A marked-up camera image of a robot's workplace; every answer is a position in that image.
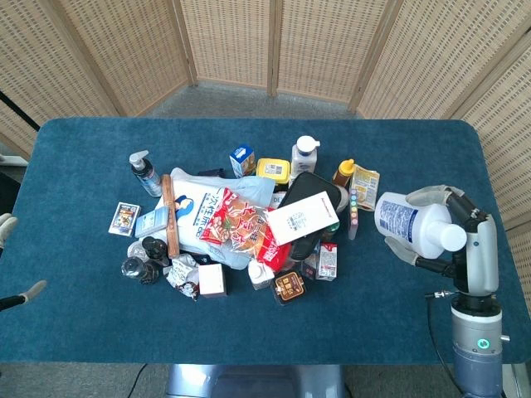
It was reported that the pastel colour dot strip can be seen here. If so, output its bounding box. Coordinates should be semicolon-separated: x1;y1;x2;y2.
347;188;361;241

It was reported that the red and white drink carton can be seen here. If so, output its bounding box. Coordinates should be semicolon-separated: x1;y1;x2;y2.
314;242;339;282

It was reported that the right five-finger robot hand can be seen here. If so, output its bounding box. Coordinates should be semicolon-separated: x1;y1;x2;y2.
383;185;499;297

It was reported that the small red black box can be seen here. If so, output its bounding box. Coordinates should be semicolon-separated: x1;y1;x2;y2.
299;251;320;281

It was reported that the black pouch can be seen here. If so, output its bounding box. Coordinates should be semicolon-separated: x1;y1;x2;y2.
289;236;321;263

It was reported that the black floor cable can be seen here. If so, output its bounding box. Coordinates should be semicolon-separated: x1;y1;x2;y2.
127;363;149;398

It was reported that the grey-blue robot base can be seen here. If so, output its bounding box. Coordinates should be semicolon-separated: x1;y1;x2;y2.
165;363;346;398

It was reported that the playing card box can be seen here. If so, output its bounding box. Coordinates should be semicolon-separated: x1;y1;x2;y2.
108;201;143;238

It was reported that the blue carpet table mat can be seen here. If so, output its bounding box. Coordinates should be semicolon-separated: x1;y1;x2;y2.
0;118;531;366

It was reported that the brown snack box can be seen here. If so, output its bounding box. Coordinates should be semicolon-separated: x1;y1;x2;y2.
270;270;309;307

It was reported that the grey round tin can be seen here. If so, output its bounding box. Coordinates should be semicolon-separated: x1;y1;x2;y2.
334;184;350;213

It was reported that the crumpled white brown wrapper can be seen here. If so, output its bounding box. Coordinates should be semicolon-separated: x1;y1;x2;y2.
165;253;201;301

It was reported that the woven bamboo folding screen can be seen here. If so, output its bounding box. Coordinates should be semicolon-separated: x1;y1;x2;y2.
0;0;531;291

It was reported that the white lotion pump bottle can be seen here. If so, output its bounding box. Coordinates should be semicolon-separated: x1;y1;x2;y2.
290;135;321;184

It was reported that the yellow printed sachet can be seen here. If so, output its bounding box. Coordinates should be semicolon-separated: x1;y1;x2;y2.
350;164;381;213

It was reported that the black zip case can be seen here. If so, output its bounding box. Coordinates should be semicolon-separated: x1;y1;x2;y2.
275;171;342;216

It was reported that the honey bottle with yellow cap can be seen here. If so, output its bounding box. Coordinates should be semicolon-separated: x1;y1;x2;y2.
332;158;356;188

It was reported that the left five-finger robot hand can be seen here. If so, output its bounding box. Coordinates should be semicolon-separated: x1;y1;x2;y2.
0;212;48;313

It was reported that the white plastic bottle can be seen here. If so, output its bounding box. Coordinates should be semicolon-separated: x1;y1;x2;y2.
374;191;468;260

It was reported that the brown wooden stick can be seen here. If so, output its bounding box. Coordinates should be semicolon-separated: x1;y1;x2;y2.
160;173;181;259

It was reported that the dark glass jar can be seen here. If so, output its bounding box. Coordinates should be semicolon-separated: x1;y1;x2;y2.
120;256;161;286

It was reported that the green lid jar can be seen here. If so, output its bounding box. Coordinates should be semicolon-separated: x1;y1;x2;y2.
320;221;341;242

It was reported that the small white cube box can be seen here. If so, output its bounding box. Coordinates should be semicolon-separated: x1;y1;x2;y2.
197;263;229;299

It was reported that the red snack bag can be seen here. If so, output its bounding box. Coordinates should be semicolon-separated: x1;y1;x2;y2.
197;187;292;274

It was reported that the dark bottle with grey pump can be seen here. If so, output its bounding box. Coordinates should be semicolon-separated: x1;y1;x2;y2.
129;150;163;199

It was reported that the light blue tissue pack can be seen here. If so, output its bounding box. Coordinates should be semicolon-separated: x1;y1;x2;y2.
134;206;171;239

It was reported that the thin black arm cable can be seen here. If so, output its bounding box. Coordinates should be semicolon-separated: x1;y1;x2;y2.
424;290;462;389

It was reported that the white flat box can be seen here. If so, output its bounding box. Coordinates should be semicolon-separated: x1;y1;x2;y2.
264;191;340;247

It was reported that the yellow lid container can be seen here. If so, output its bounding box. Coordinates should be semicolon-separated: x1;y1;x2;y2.
256;157;291;186

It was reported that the small white carton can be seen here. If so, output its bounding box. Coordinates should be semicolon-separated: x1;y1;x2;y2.
247;260;275;291

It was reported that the black pole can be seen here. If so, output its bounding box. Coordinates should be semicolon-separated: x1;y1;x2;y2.
0;90;41;127

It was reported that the blue milk carton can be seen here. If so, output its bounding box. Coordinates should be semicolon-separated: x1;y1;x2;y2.
229;143;257;179

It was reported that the white plastic bag blue print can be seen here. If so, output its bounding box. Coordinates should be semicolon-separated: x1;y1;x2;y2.
154;167;277;271

